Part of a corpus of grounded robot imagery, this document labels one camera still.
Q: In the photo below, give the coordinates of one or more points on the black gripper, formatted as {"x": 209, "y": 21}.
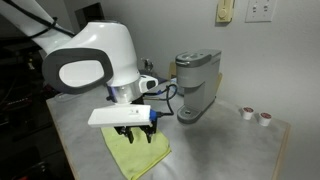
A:
{"x": 138, "y": 126}

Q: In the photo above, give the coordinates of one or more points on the yellow microfiber towel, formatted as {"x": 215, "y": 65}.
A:
{"x": 140, "y": 160}

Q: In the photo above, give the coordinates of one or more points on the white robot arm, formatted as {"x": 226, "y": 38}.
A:
{"x": 106, "y": 50}

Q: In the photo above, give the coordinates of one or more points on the dark blue cloth mat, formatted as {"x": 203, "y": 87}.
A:
{"x": 162, "y": 80}

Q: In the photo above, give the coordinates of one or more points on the blue and white packet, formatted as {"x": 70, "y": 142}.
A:
{"x": 172, "y": 81}

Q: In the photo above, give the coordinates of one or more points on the glass jar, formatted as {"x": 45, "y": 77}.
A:
{"x": 149, "y": 70}

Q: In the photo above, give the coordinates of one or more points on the metal utensil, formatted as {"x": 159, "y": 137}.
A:
{"x": 146, "y": 61}

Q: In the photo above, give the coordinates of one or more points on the grey pod coffee maker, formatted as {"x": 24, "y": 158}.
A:
{"x": 196, "y": 80}

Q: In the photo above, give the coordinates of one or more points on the clear plastic container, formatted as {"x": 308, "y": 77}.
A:
{"x": 61, "y": 97}

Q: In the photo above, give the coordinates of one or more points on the left coffee pod cup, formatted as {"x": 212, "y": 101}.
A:
{"x": 248, "y": 113}

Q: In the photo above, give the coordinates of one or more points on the coffee pod cup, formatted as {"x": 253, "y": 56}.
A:
{"x": 265, "y": 119}
{"x": 248, "y": 113}

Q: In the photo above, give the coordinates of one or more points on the black equipment shelf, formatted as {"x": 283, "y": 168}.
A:
{"x": 20, "y": 93}

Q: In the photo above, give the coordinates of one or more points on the right coffee pod cup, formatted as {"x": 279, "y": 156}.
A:
{"x": 265, "y": 119}

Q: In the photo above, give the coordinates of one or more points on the black monitor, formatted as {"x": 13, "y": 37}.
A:
{"x": 83, "y": 15}

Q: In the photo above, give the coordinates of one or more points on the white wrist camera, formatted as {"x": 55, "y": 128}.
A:
{"x": 116, "y": 116}

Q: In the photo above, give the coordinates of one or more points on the beige wall switch plate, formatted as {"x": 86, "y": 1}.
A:
{"x": 224, "y": 11}

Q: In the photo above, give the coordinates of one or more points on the white light switch plate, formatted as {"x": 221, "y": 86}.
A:
{"x": 260, "y": 10}

